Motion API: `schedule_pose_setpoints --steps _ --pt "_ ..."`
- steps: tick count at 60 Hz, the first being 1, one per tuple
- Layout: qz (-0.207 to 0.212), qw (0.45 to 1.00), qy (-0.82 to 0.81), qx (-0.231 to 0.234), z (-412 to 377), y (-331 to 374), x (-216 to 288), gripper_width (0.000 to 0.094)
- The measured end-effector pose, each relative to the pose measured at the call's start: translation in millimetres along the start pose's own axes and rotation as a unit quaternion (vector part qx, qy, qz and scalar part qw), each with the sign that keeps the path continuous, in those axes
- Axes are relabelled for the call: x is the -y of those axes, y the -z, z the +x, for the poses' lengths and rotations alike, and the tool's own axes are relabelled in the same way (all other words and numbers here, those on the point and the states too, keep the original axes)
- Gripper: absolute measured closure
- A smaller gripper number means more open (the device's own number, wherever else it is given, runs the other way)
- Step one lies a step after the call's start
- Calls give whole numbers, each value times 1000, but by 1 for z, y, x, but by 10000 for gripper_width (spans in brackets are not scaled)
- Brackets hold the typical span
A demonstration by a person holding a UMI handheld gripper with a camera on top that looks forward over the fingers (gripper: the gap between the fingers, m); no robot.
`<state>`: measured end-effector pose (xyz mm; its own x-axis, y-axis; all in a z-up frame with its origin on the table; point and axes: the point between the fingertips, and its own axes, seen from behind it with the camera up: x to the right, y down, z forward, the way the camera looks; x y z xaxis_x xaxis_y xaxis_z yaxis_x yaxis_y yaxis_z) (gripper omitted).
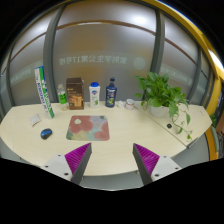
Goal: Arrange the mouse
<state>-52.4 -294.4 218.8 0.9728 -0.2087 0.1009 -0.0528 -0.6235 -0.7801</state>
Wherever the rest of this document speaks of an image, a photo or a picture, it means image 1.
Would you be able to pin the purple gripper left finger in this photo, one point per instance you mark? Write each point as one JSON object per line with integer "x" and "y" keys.
{"x": 71, "y": 166}

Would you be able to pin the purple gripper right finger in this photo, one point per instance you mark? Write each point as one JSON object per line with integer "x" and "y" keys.
{"x": 151, "y": 166}

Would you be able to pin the floral pastel mouse pad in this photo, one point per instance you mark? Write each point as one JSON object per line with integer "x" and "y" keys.
{"x": 88, "y": 128}

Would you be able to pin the black blue computer mouse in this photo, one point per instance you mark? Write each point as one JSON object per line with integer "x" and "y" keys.
{"x": 45, "y": 133}

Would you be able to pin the small black round object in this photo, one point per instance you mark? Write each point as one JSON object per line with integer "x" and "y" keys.
{"x": 169, "y": 126}

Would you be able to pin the white plant pot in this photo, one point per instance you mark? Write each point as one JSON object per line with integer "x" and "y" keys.
{"x": 158, "y": 111}

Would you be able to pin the small white red jar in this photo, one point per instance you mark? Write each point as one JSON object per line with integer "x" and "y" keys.
{"x": 129, "y": 105}

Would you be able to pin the small white tissue packet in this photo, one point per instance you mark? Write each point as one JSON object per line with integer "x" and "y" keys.
{"x": 34, "y": 119}

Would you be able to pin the small white crumpled object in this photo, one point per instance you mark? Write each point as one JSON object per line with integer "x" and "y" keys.
{"x": 120, "y": 104}

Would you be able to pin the green pothos plant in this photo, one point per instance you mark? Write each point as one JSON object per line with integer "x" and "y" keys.
{"x": 157, "y": 93}

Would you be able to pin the clear green-label plastic bottle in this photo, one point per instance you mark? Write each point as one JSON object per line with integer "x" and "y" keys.
{"x": 62, "y": 97}

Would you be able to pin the white blue-cap lotion bottle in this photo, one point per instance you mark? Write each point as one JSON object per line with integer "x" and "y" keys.
{"x": 94, "y": 90}

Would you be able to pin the brown cardboard box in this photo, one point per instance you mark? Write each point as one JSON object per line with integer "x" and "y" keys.
{"x": 75, "y": 93}

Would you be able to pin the dark blue shampoo bottle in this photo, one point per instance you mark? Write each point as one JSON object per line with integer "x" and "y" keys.
{"x": 111, "y": 91}

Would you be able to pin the green white shuttlecock tube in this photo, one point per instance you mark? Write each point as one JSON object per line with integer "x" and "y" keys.
{"x": 43, "y": 92}

